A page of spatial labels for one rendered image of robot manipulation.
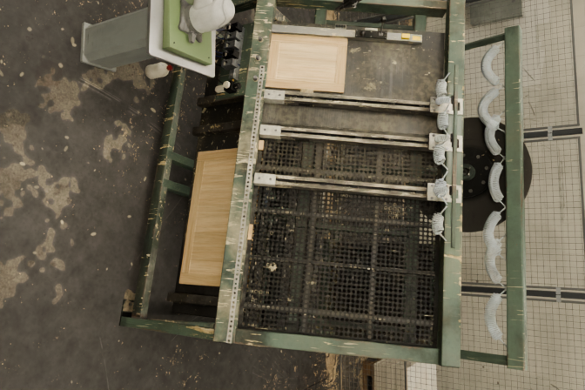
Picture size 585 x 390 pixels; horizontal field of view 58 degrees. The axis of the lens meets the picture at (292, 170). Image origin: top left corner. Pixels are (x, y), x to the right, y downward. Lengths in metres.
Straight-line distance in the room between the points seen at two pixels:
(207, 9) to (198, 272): 1.63
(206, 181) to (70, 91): 1.01
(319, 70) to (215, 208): 1.11
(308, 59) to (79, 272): 1.89
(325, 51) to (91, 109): 1.49
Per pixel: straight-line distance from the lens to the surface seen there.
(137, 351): 3.75
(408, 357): 3.03
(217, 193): 3.48
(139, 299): 3.49
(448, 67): 3.36
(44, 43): 3.38
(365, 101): 3.23
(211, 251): 3.42
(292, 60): 3.37
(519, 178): 3.55
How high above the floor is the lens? 2.75
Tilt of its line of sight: 33 degrees down
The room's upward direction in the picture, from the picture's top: 86 degrees clockwise
